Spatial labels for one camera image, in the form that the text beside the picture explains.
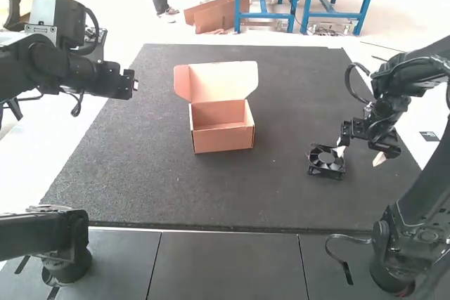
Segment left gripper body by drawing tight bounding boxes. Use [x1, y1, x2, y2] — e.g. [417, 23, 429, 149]
[94, 62, 139, 100]

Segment brown cardboard sheets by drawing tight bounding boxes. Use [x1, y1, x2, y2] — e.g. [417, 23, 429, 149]
[183, 0, 252, 35]

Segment black mat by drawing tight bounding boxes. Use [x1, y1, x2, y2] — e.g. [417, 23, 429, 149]
[40, 43, 423, 233]

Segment black square fan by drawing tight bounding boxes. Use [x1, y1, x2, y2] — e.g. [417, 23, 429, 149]
[305, 143, 347, 182]

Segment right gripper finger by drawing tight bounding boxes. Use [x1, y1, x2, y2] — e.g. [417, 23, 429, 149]
[372, 152, 388, 169]
[335, 136, 349, 159]

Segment black cable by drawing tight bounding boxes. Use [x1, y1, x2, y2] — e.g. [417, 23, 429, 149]
[344, 62, 374, 105]
[324, 233, 374, 286]
[68, 91, 86, 118]

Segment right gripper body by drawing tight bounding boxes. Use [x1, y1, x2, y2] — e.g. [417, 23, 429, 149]
[339, 117, 402, 159]

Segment dark base panel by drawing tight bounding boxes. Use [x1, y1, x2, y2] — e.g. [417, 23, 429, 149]
[147, 231, 310, 300]
[297, 233, 450, 300]
[0, 228, 162, 300]

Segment cardboard box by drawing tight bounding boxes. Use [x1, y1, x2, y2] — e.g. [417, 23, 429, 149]
[173, 60, 260, 155]

